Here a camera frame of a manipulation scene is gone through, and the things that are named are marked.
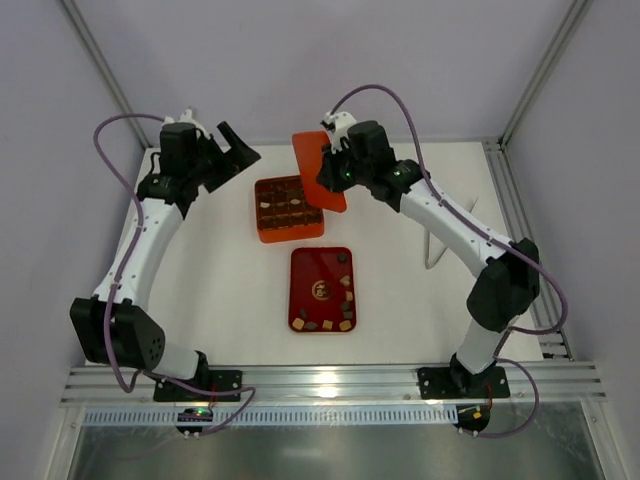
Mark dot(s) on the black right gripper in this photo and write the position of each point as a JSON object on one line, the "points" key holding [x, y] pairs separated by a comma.
{"points": [[331, 176]]}

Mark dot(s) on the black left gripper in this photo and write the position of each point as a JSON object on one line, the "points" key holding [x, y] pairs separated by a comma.
{"points": [[215, 163]]}

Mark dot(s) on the orange box lid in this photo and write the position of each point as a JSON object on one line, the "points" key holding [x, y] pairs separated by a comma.
{"points": [[308, 149]]}

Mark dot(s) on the orange chocolate box with tray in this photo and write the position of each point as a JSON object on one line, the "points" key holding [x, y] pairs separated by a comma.
{"points": [[283, 221]]}

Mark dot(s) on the metal tongs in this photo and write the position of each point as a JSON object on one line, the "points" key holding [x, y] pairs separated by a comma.
{"points": [[445, 231]]}

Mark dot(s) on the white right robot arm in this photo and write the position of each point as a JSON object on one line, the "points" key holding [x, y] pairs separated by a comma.
{"points": [[507, 282]]}

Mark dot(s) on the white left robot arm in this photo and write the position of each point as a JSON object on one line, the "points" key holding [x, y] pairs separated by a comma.
{"points": [[113, 325]]}

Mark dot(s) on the tan chocolate front left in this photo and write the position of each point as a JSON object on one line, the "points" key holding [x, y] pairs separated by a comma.
{"points": [[298, 324]]}

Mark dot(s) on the red rectangular tray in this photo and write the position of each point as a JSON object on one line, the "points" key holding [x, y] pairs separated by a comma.
{"points": [[315, 292]]}

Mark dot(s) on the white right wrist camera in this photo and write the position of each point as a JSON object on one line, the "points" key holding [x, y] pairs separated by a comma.
{"points": [[337, 124]]}

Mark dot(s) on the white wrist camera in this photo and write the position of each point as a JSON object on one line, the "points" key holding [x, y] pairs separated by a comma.
{"points": [[337, 124], [187, 116]]}

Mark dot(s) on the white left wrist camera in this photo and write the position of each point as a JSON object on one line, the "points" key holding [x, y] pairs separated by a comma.
{"points": [[187, 116]]}

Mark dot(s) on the aluminium side rail right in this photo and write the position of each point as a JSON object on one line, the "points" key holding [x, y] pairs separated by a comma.
{"points": [[550, 309]]}

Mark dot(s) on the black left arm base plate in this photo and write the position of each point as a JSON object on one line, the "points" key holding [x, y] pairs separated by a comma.
{"points": [[218, 385]]}

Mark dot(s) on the aluminium frame post left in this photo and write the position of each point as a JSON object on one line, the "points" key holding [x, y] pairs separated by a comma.
{"points": [[84, 34]]}

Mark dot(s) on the aluminium frame post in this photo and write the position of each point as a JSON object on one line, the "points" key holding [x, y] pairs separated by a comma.
{"points": [[84, 34], [552, 54]]}

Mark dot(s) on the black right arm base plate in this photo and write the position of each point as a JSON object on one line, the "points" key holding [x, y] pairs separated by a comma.
{"points": [[435, 382]]}

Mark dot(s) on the slotted cable duct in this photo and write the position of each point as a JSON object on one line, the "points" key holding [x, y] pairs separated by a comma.
{"points": [[274, 415]]}

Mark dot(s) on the aluminium frame post right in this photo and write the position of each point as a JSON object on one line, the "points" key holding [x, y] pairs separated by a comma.
{"points": [[552, 54]]}

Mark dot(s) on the aluminium front rail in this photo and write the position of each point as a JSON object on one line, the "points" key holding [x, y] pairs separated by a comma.
{"points": [[555, 380]]}

